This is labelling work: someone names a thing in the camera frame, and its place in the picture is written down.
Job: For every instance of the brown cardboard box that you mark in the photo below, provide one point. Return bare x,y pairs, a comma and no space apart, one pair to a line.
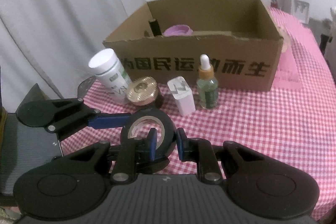
236,56

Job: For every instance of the purple tape roll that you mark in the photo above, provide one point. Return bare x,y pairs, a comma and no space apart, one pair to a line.
178,29

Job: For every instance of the green dropper bottle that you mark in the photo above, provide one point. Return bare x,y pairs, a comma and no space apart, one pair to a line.
207,92

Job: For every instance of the white curtain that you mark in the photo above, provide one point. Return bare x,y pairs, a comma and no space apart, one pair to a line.
65,3

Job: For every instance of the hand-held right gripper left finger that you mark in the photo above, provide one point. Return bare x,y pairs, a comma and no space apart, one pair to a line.
152,144

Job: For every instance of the black jar with gold lid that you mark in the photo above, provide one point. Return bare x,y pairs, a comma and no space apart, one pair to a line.
141,87

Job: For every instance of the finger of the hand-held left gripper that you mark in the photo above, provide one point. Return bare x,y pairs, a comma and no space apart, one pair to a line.
110,120

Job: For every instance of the white charger plug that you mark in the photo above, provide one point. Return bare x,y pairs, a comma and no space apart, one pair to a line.
186,106

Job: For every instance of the small red bottle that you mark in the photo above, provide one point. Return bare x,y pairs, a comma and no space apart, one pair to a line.
274,3

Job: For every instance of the pink checked tablecloth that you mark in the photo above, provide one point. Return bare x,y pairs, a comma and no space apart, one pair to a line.
249,121

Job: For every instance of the white supplement bottle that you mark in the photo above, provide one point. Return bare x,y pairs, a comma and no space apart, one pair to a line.
110,71

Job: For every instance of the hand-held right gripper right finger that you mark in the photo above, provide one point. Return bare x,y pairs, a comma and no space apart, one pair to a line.
180,145

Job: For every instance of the black lipstick tube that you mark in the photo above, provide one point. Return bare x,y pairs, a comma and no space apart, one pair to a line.
154,28

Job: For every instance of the white water dispenser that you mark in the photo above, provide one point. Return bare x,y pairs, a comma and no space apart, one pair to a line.
299,3

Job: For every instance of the black tape roll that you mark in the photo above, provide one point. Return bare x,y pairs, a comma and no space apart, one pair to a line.
168,124

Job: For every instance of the pink cartoon mat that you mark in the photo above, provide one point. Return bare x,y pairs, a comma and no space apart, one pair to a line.
286,74

